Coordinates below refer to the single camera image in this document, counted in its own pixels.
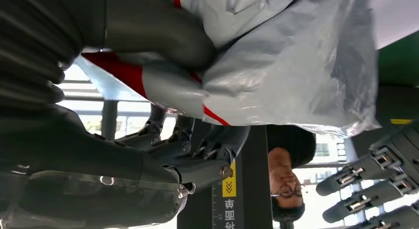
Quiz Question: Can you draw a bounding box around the black inbound machine column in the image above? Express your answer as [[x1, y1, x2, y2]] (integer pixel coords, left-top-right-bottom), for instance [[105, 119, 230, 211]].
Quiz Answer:
[[176, 126, 274, 229]]

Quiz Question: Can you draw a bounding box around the person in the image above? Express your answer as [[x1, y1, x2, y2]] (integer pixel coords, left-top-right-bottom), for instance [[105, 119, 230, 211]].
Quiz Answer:
[[266, 124, 317, 223]]

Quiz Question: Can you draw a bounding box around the yellow column label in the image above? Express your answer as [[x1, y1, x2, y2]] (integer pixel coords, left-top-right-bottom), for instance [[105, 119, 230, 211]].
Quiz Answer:
[[222, 160, 237, 198]]

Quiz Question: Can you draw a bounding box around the dark window frame post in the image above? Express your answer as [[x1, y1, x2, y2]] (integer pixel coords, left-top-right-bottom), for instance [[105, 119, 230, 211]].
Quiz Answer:
[[101, 100, 119, 140]]

